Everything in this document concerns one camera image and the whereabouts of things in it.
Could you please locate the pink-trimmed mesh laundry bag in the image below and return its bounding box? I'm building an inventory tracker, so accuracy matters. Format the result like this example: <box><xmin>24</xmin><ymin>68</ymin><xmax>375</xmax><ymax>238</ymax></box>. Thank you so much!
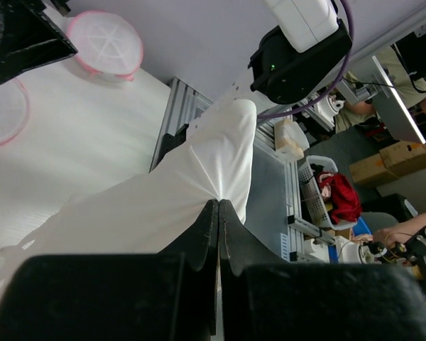
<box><xmin>0</xmin><ymin>80</ymin><xmax>30</xmax><ymax>145</ymax></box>

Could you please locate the cardboard box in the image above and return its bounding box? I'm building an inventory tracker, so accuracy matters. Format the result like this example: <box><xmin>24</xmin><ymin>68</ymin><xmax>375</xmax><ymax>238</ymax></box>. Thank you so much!
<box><xmin>349</xmin><ymin>141</ymin><xmax>426</xmax><ymax>188</ymax></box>

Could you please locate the aluminium frame rail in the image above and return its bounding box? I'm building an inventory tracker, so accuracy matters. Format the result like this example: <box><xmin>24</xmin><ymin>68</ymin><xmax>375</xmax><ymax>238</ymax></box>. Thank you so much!
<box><xmin>150</xmin><ymin>77</ymin><xmax>212</xmax><ymax>171</ymax></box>

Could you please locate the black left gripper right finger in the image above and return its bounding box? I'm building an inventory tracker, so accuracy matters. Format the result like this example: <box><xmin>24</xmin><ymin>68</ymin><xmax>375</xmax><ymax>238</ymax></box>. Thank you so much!
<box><xmin>219</xmin><ymin>200</ymin><xmax>426</xmax><ymax>340</ymax></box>

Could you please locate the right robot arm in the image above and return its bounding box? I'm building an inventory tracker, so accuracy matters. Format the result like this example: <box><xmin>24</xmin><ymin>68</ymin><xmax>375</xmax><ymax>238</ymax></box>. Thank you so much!
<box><xmin>0</xmin><ymin>1</ymin><xmax>354</xmax><ymax>104</ymax></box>

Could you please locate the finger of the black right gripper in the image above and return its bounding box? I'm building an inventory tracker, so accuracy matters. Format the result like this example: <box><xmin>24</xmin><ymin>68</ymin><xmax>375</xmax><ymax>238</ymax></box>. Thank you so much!
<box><xmin>0</xmin><ymin>0</ymin><xmax>77</xmax><ymax>85</ymax></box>

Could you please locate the white laundry basket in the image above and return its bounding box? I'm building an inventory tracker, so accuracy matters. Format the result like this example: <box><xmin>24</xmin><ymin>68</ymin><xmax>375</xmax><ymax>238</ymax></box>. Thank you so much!
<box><xmin>298</xmin><ymin>156</ymin><xmax>356</xmax><ymax>230</ymax></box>

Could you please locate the red cloth in basket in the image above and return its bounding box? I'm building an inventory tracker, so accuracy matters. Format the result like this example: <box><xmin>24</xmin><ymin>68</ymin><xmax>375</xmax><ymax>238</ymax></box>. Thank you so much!
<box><xmin>315</xmin><ymin>171</ymin><xmax>362</xmax><ymax>224</ymax></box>

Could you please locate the white bra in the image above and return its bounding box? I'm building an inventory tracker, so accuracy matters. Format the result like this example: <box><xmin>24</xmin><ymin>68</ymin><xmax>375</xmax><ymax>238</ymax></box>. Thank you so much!
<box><xmin>0</xmin><ymin>99</ymin><xmax>257</xmax><ymax>299</ymax></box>

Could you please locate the slotted cable duct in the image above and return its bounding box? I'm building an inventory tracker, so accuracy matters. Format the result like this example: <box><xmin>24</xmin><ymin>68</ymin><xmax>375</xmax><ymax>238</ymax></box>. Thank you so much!
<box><xmin>280</xmin><ymin>215</ymin><xmax>297</xmax><ymax>261</ymax></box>

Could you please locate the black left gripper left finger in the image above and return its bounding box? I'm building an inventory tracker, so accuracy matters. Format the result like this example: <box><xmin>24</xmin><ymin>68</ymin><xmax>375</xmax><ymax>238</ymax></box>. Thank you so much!
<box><xmin>0</xmin><ymin>200</ymin><xmax>219</xmax><ymax>340</ymax></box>

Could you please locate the pink-trimmed laundry bag at right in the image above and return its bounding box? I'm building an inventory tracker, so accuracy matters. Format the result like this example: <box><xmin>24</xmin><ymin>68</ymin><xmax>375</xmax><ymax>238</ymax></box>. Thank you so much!
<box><xmin>66</xmin><ymin>11</ymin><xmax>143</xmax><ymax>82</ymax></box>

